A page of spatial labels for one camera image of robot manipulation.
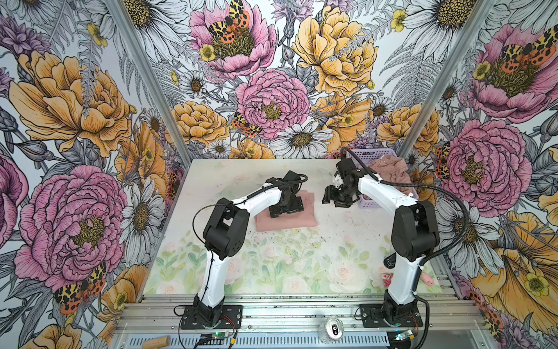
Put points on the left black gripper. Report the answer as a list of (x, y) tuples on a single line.
[(296, 206)]

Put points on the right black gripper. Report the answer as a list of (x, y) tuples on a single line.
[(330, 194)]

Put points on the pink t-shirt with print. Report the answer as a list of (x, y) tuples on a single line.
[(303, 219)]

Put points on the lilac plastic laundry basket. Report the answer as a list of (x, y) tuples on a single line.
[(370, 155)]

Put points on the pink shorts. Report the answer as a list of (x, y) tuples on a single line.
[(391, 168)]

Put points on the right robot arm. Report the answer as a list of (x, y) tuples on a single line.
[(414, 234)]

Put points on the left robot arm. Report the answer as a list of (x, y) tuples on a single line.
[(225, 233)]

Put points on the black remote-like device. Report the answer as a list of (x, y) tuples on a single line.
[(389, 261)]

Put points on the small pink red toy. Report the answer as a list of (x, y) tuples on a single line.
[(387, 279)]

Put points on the green circuit board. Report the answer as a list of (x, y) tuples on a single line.
[(217, 338)]

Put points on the wooden cork block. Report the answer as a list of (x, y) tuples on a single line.
[(157, 343)]

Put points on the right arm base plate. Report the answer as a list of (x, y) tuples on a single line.
[(388, 315)]

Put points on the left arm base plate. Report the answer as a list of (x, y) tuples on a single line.
[(227, 317)]

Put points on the aluminium front rail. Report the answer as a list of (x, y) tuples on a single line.
[(171, 315)]

